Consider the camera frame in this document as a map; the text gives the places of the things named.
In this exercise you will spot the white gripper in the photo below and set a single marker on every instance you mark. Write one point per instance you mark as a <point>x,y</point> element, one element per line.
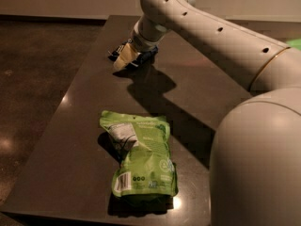
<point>140,41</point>

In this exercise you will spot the blue chip bag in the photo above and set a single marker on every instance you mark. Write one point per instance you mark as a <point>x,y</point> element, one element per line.
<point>141,59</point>

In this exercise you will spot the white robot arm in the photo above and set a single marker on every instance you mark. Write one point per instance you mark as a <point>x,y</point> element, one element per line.
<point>255,162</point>

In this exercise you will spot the green rice chip bag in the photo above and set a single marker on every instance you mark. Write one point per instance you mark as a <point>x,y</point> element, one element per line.
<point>146,172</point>

